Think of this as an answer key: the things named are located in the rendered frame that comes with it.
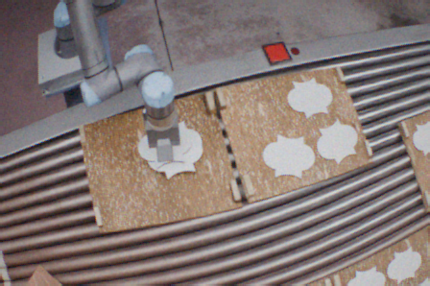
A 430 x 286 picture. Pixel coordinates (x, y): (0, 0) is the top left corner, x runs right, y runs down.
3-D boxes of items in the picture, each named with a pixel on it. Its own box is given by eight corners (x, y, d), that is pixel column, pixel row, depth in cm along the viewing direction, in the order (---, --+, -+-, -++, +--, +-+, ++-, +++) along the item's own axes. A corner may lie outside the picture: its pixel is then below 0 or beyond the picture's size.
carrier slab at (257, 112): (213, 92, 211) (213, 89, 209) (337, 68, 215) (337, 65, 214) (248, 204, 196) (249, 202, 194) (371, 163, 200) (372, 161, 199)
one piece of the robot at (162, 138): (143, 142, 178) (149, 170, 192) (179, 138, 178) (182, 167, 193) (141, 100, 183) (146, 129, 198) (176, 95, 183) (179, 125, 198)
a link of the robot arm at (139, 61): (110, 56, 176) (124, 85, 172) (149, 37, 178) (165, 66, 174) (112, 71, 183) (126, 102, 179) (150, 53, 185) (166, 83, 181)
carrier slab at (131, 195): (80, 128, 206) (79, 126, 205) (210, 94, 210) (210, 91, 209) (101, 234, 191) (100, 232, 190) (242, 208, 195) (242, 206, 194)
